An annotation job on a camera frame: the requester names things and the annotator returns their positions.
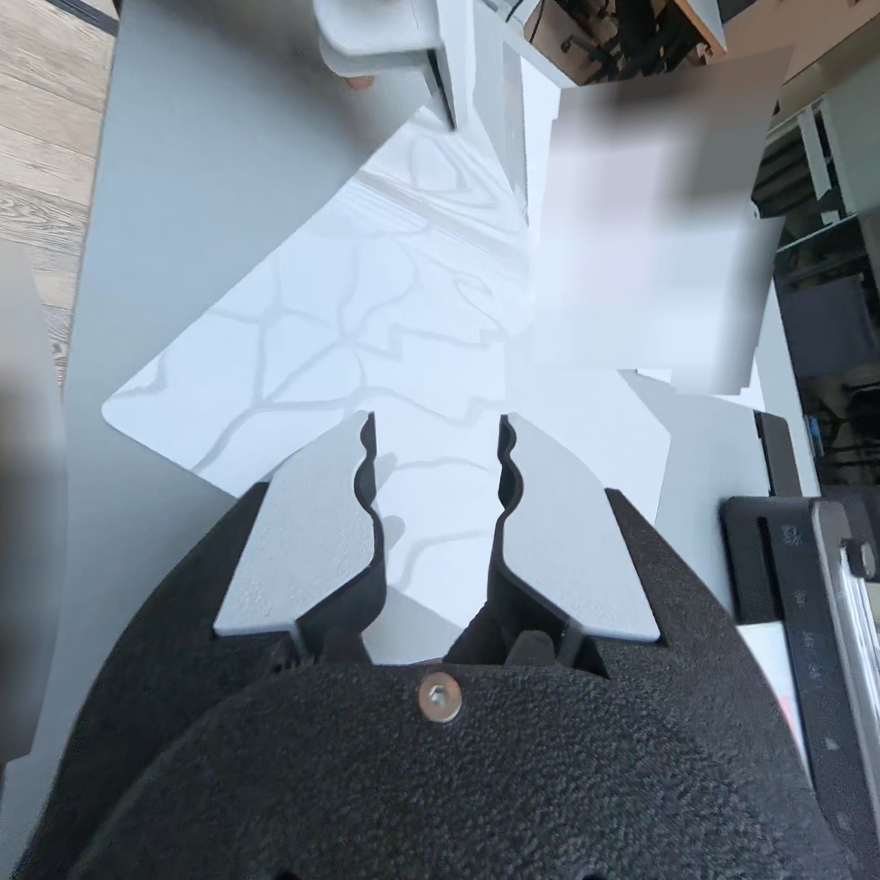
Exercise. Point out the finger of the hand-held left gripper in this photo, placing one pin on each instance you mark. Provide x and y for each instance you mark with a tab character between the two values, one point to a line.
443	96

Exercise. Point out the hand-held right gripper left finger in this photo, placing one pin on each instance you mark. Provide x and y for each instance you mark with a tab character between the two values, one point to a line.
295	543

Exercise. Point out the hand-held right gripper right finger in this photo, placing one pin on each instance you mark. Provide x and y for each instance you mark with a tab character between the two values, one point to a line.
574	543

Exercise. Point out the white paper sheet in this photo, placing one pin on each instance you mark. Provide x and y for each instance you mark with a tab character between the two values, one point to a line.
309	309

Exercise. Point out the person's left hand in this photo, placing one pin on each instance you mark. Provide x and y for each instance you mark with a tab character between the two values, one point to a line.
359	82

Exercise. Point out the cardboard box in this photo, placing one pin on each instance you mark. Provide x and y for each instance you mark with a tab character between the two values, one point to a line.
546	34

